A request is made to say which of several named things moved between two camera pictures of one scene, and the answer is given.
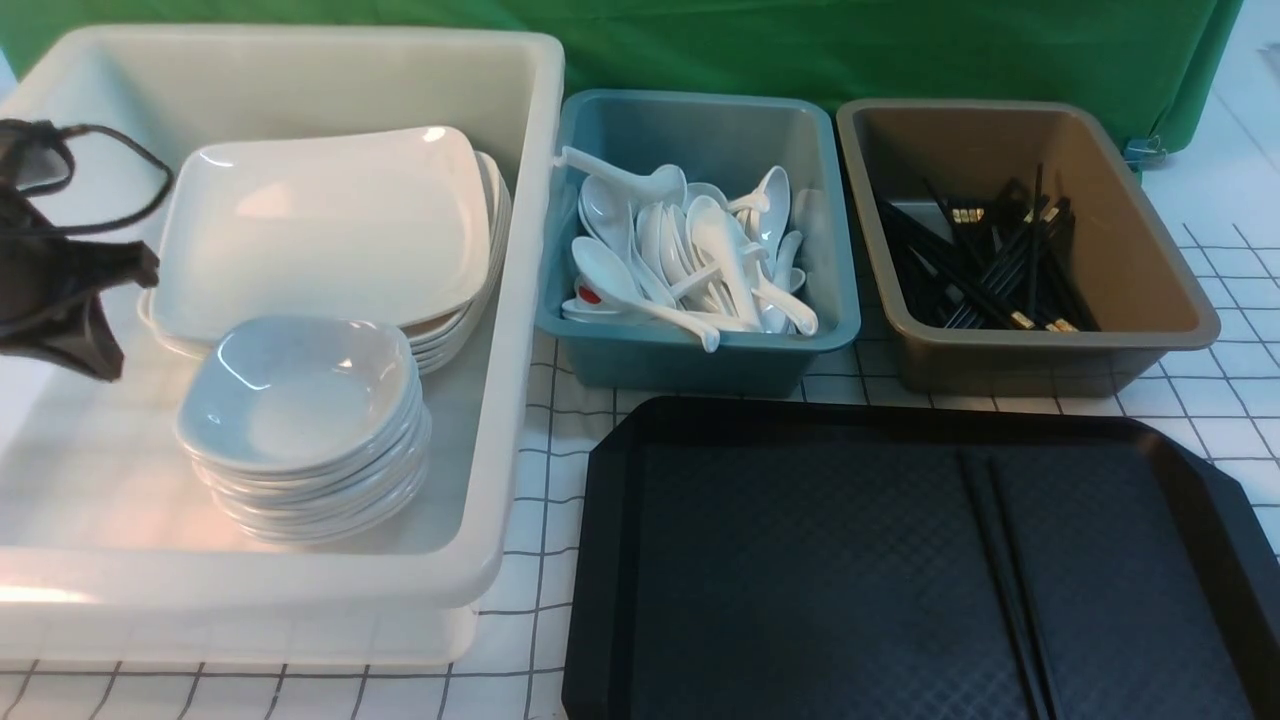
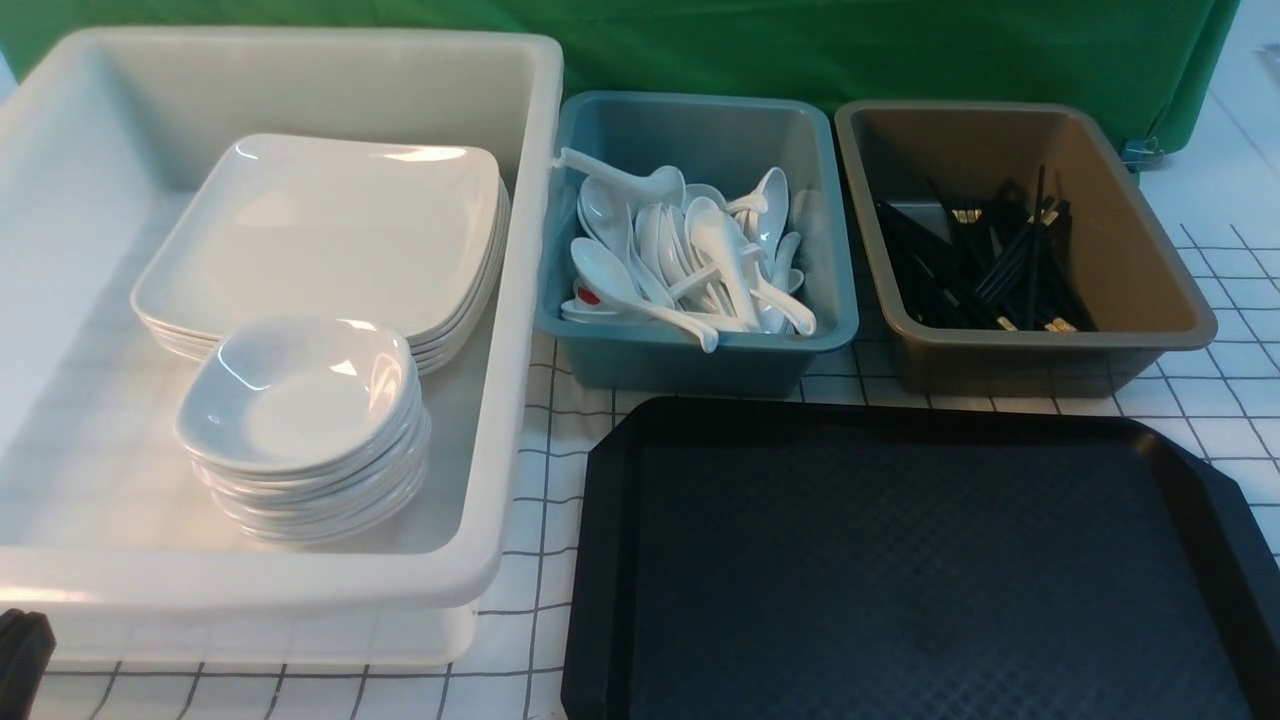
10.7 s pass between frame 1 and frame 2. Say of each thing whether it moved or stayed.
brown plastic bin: stayed
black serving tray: stayed
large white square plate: moved
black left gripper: moved
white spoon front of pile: stayed
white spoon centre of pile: stayed
